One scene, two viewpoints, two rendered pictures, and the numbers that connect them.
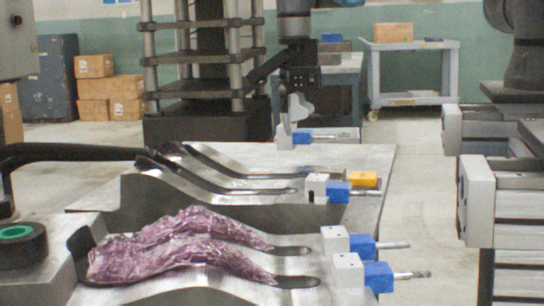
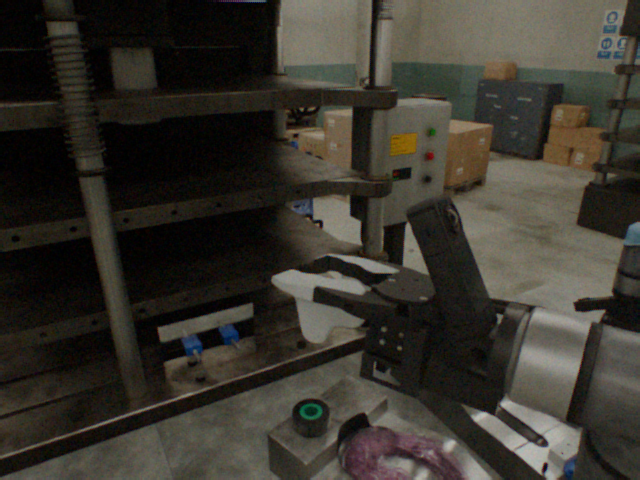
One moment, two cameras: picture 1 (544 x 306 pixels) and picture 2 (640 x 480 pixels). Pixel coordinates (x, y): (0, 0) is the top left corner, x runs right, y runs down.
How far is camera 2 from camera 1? 55 cm
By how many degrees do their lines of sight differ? 44
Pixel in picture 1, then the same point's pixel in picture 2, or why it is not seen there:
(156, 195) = not seen: hidden behind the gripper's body
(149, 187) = not seen: hidden behind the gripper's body
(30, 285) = (298, 458)
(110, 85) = (579, 136)
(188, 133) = (625, 210)
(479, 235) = not seen: outside the picture
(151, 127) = (591, 196)
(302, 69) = (624, 324)
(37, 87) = (515, 126)
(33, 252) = (313, 432)
